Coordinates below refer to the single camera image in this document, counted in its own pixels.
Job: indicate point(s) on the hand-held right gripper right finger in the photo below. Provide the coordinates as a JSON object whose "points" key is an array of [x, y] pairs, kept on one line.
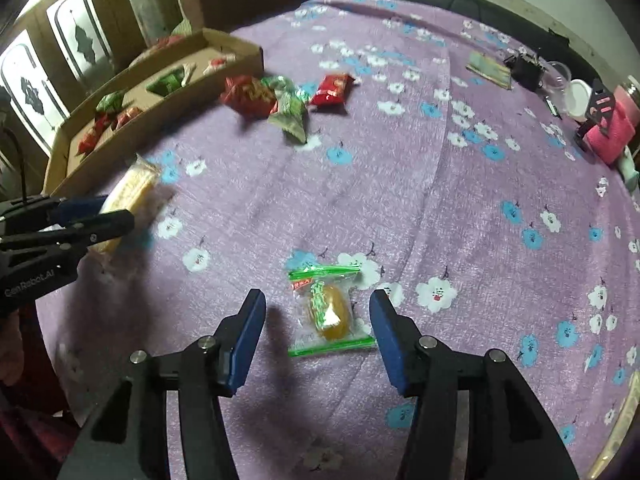
{"points": [[390, 340]]}

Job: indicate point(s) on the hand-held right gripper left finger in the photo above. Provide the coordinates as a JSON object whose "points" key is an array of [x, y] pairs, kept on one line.
{"points": [[245, 340]]}

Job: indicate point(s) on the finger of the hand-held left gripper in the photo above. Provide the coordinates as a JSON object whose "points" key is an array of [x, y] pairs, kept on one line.
{"points": [[100, 227], [80, 208]]}

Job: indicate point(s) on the clear yellow cracker packet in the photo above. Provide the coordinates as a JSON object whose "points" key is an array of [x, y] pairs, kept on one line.
{"points": [[132, 190]]}

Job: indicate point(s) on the clear packet with yellow candy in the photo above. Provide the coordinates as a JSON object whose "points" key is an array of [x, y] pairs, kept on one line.
{"points": [[330, 310]]}

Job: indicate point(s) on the dark red foil snack packet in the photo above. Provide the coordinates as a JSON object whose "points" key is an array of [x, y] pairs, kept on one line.
{"points": [[127, 119]]}

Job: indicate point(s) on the cardboard box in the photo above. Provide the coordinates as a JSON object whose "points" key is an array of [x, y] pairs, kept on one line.
{"points": [[235, 67]]}

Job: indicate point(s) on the dark red cloth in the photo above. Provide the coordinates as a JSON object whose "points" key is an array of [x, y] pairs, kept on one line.
{"points": [[25, 410]]}

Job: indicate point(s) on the purple floral blanket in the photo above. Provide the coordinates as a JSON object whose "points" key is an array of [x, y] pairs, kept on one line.
{"points": [[400, 185]]}

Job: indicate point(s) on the floral cushion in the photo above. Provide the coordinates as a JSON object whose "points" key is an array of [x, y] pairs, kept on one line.
{"points": [[167, 41]]}

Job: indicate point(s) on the dark red printed snack packet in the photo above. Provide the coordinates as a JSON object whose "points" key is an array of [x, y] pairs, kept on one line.
{"points": [[247, 95]]}

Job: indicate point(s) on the wooden cabinet with glass doors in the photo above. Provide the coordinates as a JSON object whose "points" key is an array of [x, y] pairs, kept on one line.
{"points": [[107, 10]]}

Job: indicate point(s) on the white green snack packet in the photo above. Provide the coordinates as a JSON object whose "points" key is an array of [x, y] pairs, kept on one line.
{"points": [[291, 117]]}

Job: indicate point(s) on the green clear candy packet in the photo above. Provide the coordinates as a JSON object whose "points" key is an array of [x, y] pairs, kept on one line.
{"points": [[280, 86]]}

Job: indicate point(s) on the small red snack packet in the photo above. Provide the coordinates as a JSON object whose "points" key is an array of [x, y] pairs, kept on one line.
{"points": [[332, 90]]}

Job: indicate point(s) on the small pale object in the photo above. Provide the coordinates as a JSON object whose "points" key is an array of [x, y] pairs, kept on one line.
{"points": [[630, 167]]}

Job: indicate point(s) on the small black device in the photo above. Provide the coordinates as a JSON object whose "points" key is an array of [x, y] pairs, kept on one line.
{"points": [[525, 70]]}

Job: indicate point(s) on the white plastic cup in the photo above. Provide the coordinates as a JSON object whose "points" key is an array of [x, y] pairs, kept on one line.
{"points": [[580, 99]]}

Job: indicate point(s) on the clear plastic container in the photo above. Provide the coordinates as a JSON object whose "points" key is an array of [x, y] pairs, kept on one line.
{"points": [[557, 77]]}

